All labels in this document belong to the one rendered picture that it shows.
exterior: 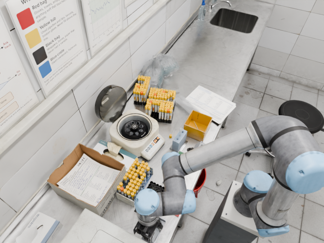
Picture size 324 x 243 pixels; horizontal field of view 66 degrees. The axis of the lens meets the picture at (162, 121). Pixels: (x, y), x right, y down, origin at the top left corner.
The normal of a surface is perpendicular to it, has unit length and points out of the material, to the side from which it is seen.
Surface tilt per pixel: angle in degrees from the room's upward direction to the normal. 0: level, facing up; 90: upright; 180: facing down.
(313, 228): 0
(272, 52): 90
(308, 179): 80
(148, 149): 25
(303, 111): 1
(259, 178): 11
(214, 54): 0
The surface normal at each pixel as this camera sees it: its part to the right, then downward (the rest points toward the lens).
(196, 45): 0.02, -0.64
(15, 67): 0.90, 0.38
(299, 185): 0.09, 0.65
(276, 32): -0.44, 0.68
